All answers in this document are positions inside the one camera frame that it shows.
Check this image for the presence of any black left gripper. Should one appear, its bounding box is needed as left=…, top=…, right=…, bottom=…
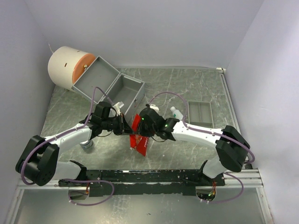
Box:
left=102, top=113, right=135, bottom=136

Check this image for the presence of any red first aid pouch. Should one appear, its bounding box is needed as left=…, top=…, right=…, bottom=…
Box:
left=129, top=114, right=149, bottom=156

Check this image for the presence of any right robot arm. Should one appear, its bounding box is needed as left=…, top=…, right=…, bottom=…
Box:
left=138, top=106, right=250, bottom=186

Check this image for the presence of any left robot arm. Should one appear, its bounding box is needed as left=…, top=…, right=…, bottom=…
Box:
left=15, top=102, right=134, bottom=186

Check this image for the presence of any small white plastic bottle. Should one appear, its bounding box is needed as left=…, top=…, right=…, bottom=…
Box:
left=170, top=106, right=185, bottom=121

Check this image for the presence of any white round jar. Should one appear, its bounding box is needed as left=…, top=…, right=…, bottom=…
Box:
left=79, top=140, right=93, bottom=150

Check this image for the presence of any grey metal case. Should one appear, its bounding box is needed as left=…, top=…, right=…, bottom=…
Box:
left=72, top=56, right=145, bottom=120

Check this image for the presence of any grey divided tray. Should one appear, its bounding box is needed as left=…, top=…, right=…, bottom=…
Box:
left=188, top=101, right=214, bottom=128

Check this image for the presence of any white cylinder with orange face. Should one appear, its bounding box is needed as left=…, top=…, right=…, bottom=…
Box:
left=48, top=46, right=96, bottom=91

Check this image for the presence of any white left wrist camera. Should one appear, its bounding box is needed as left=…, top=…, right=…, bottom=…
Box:
left=113, top=101, right=124, bottom=115

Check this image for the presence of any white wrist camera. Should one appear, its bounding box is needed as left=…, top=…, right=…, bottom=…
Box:
left=149, top=104, right=159, bottom=113
left=113, top=101, right=124, bottom=115

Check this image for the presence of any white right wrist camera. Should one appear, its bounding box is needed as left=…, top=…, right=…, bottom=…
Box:
left=149, top=104, right=159, bottom=113

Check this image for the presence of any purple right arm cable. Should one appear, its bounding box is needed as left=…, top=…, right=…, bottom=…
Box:
left=148, top=92, right=256, bottom=203

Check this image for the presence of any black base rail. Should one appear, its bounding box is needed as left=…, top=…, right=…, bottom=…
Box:
left=58, top=167, right=225, bottom=197

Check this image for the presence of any aluminium frame rail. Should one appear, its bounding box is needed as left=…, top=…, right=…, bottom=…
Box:
left=17, top=169, right=264, bottom=189

